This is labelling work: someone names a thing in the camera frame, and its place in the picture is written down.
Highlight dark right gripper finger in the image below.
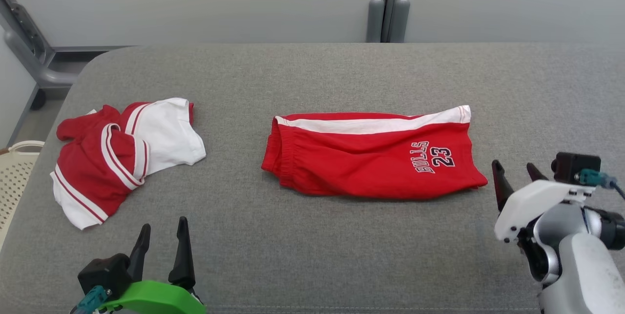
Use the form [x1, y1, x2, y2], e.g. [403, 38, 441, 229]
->
[526, 163, 549, 183]
[491, 159, 515, 212]

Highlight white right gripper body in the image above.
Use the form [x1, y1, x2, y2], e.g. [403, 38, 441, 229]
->
[494, 180, 596, 244]

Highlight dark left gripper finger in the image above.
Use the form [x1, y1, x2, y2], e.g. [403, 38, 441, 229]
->
[168, 216, 196, 291]
[128, 224, 151, 283]

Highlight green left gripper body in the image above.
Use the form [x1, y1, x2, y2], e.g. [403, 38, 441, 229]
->
[98, 280, 207, 314]

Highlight red and white jersey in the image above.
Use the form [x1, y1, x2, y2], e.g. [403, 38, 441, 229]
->
[50, 98, 207, 230]

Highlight red Bulls 23 shorts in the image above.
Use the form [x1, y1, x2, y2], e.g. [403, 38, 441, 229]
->
[261, 105, 488, 201]

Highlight grey fabric sofa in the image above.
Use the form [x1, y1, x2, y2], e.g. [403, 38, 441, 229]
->
[0, 43, 625, 314]

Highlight cream perforated laundry basket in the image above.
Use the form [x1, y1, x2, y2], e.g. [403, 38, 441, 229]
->
[0, 141, 44, 249]

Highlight teal right cable connector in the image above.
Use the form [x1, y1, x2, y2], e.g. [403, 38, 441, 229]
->
[575, 169, 617, 188]

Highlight teal cable connector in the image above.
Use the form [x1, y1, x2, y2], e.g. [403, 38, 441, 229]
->
[575, 169, 617, 188]
[73, 285, 112, 314]

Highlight teal left cable connector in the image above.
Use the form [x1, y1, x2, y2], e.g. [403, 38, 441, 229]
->
[73, 285, 112, 314]

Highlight grey partition post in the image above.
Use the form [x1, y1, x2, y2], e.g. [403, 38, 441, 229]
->
[366, 0, 411, 43]

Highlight grey metal rack frame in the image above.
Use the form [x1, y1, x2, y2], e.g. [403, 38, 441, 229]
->
[0, 0, 132, 110]

